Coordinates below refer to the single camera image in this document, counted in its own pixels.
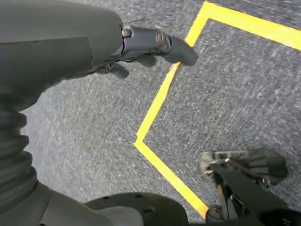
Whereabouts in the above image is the black robot left foot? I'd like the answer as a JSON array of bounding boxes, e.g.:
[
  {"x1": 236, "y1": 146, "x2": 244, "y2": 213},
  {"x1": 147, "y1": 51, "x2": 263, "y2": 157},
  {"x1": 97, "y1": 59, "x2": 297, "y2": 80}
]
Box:
[{"x1": 197, "y1": 148, "x2": 289, "y2": 226}]

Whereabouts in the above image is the yellow floor tape square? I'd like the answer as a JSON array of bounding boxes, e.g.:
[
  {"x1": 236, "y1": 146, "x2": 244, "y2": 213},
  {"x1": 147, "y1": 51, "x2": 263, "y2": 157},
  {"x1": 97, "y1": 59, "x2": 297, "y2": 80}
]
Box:
[{"x1": 133, "y1": 0, "x2": 301, "y2": 219}]

